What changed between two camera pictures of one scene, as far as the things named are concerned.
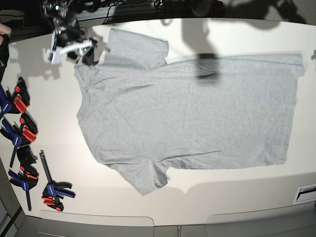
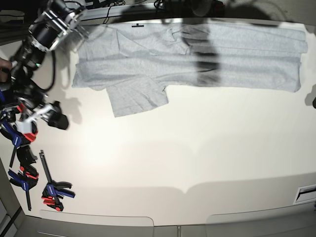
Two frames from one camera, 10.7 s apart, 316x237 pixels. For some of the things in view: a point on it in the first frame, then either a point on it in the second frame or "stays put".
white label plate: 305,194 stays put
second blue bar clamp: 20,135 stays put
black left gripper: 88,59 -> 55,118
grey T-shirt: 148,115 -> 139,63
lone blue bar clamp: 53,193 stays put
